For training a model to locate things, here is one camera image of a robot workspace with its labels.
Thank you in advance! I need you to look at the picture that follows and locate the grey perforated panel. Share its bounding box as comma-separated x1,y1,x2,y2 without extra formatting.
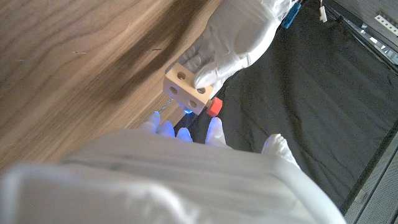
343,130,398,224

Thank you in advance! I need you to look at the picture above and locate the red screw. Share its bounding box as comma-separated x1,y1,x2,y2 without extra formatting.
206,96,224,118

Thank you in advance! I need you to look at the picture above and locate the grey tape outline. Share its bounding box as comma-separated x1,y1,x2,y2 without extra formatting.
157,96,174,114

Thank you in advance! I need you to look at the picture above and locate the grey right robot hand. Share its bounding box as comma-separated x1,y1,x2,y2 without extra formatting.
0,111,348,224

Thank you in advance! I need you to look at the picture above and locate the black backdrop stand pole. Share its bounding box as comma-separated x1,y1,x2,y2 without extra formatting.
323,0,398,66

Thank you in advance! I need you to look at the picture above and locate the black backdrop curtain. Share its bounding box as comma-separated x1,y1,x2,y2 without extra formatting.
174,0,398,215

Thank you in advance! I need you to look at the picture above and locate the small wooden block with holes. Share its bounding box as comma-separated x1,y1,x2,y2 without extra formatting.
162,62,215,116

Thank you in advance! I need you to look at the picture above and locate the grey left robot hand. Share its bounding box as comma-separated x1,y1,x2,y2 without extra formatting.
164,0,296,98

